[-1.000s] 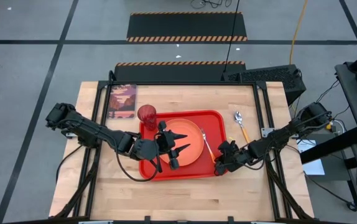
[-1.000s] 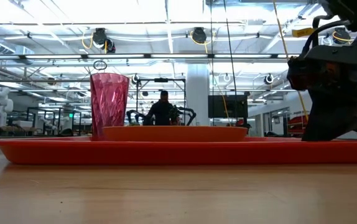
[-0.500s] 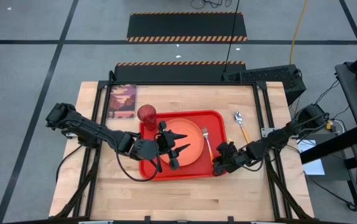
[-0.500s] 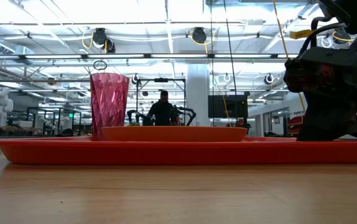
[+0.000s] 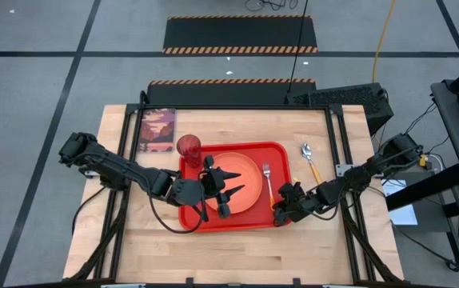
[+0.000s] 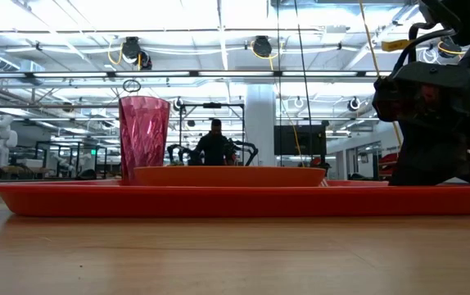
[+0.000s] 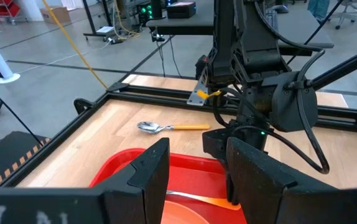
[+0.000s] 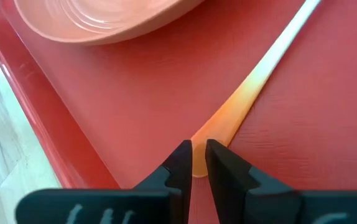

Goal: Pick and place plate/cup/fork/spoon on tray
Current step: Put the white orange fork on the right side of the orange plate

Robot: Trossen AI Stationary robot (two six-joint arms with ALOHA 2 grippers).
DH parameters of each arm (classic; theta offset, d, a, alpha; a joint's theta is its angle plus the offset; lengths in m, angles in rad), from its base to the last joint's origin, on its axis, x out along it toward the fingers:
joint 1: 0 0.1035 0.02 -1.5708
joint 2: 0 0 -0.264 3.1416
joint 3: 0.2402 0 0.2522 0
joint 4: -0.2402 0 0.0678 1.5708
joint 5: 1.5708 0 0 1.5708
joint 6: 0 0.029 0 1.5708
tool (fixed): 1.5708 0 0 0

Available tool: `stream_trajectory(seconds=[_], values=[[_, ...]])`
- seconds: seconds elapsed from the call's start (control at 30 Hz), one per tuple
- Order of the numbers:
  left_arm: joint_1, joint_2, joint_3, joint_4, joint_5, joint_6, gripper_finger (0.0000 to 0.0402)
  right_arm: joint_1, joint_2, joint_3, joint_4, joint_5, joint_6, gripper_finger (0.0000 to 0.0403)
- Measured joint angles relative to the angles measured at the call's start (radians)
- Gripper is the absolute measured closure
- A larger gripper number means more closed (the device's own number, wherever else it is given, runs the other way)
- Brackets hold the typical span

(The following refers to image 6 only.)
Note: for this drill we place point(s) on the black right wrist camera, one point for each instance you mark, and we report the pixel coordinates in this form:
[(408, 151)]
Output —
[(388, 98)]

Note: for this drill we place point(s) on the red plastic tray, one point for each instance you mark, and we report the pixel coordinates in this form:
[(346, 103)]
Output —
[(218, 201)]

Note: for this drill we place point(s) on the white pillar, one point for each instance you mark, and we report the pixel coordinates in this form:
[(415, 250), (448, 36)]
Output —
[(260, 131)]

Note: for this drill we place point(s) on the black monitor screen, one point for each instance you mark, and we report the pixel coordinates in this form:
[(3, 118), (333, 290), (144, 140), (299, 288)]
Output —
[(299, 140)]

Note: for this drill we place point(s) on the black metal workstation frame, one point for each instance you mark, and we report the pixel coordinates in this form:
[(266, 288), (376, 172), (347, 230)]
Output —
[(48, 157), (180, 131)]

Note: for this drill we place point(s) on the black background robot arm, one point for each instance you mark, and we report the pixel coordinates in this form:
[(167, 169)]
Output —
[(177, 151), (249, 149)]

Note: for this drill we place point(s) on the red bin shelf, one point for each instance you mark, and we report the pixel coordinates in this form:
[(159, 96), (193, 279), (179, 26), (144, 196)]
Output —
[(387, 164)]

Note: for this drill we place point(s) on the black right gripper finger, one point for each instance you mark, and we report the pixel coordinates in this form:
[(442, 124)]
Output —
[(427, 164)]

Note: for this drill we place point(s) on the person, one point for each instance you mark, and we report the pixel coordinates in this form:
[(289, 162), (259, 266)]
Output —
[(215, 149)]

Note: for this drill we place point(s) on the red faceted plastic cup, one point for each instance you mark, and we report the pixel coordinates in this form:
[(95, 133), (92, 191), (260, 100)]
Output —
[(144, 135)]

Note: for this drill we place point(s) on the overhead LED light bar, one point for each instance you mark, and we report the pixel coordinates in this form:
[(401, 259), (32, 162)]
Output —
[(235, 74)]

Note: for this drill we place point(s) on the orange round plate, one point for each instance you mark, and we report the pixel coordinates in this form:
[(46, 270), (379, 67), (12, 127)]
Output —
[(227, 177)]

